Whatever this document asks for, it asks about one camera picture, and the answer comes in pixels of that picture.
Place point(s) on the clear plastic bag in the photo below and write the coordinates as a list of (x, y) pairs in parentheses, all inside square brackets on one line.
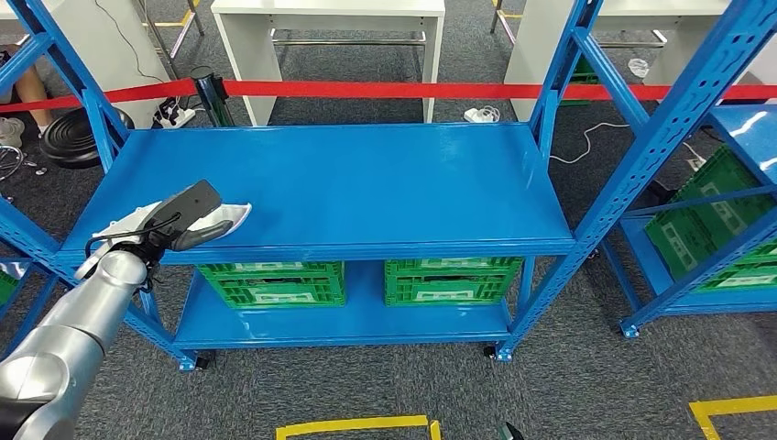
[(638, 68)]

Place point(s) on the black round ribbed base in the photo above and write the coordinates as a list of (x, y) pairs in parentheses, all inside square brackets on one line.
[(73, 139)]

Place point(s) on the yellow floor tape square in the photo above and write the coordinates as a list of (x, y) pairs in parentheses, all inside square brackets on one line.
[(352, 423)]

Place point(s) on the white plug adapter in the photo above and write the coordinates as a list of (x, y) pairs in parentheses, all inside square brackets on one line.
[(476, 115)]

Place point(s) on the green plastic crate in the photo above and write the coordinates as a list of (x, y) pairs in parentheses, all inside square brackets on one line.
[(655, 234), (722, 176), (6, 288), (400, 270), (230, 300), (586, 76), (400, 299), (212, 272)]

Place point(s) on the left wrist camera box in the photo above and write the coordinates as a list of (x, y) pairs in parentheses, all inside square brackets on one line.
[(91, 262)]

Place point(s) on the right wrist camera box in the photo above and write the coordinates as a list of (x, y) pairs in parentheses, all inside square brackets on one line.
[(511, 433)]

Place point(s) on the black stanchion post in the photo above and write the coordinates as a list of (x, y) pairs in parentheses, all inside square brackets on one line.
[(209, 91)]

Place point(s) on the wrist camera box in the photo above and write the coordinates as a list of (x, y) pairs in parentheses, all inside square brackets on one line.
[(91, 262), (511, 433)]

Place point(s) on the person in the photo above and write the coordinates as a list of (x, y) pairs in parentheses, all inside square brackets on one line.
[(33, 91)]

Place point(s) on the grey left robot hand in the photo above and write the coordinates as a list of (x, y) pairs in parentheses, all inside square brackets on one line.
[(188, 203)]

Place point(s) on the white curved plastic part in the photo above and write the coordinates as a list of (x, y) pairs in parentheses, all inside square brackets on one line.
[(234, 212)]

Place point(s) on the metal leg frame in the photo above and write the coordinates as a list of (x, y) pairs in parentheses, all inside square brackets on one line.
[(195, 17)]

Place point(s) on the white table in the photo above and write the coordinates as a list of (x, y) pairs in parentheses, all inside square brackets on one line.
[(103, 48), (534, 61), (249, 61)]

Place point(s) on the white power strip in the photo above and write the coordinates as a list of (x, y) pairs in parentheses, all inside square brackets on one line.
[(179, 116)]

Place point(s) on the red barrier belt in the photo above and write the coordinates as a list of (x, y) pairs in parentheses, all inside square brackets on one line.
[(394, 90), (139, 92)]

